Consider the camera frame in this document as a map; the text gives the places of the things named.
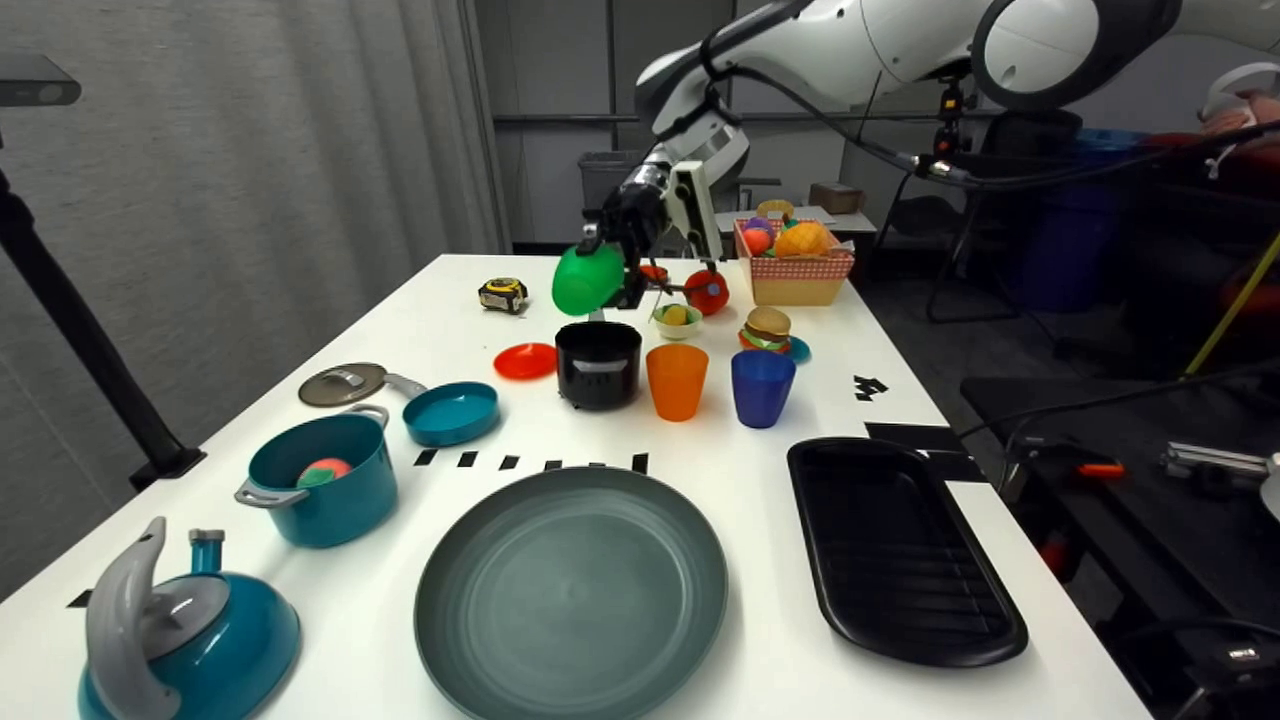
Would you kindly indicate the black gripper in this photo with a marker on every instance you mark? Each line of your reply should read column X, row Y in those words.
column 650, row 194

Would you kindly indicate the green plastic cup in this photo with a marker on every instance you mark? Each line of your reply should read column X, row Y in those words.
column 587, row 280

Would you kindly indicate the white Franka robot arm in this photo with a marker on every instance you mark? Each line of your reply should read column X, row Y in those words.
column 864, row 42

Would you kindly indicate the orange plastic cup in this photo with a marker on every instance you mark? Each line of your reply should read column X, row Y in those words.
column 677, row 387

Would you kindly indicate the blue plastic cup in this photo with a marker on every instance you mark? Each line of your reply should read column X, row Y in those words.
column 762, row 389

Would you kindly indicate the yellow toy corn cob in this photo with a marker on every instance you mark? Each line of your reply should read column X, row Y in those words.
column 675, row 315

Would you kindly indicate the red toy tomatoes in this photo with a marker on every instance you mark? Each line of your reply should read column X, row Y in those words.
column 704, row 294

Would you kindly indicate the small pale bowl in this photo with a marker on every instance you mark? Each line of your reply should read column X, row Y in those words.
column 677, row 330

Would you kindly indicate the pink toy fruit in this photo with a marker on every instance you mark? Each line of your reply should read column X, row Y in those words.
column 759, row 237

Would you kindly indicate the small metallic object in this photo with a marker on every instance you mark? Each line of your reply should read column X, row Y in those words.
column 505, row 299

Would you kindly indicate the toy burger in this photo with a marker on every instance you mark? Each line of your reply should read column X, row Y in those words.
column 764, row 330

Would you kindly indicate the orange toy fruit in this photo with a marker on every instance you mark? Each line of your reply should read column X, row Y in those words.
column 807, row 241

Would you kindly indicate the pink toy basket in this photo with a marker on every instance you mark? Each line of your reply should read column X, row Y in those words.
column 803, row 280

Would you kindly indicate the small teal toy plate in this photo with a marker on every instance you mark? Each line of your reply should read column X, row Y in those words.
column 803, row 355

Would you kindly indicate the small black tape square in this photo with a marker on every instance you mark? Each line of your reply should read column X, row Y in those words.
column 471, row 458
column 508, row 461
column 424, row 458
column 553, row 464
column 595, row 464

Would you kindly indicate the small black clips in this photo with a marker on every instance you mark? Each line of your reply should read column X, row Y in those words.
column 871, row 389

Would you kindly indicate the round grey metal lid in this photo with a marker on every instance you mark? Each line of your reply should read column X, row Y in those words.
column 342, row 387

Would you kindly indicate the grey-teal round plate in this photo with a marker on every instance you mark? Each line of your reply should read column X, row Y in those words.
column 570, row 601

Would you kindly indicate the smooth grey fabric curtain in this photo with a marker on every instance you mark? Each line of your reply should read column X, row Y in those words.
column 264, row 162

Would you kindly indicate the pink green toy ball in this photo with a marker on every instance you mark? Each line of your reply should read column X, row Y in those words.
column 324, row 474

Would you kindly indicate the black ridged baking tray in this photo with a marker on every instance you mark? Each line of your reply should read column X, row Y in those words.
column 901, row 561

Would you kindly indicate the blue bin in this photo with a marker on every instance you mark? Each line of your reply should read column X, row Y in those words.
column 1080, row 226

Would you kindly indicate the red chair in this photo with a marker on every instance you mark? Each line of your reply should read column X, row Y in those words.
column 1224, row 162

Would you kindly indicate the yellow rod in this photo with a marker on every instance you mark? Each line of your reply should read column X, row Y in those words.
column 1240, row 299

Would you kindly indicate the grey hand tool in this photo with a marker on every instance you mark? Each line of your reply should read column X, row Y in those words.
column 1215, row 458

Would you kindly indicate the white object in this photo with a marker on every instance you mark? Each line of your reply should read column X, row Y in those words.
column 1270, row 486

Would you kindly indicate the white-grey wrist camera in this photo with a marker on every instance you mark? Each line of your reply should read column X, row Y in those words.
column 689, row 206

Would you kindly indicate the black camera stand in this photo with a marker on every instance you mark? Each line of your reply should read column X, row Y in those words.
column 82, row 334

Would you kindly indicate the dark stereo camera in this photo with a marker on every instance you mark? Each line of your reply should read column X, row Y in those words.
column 39, row 82

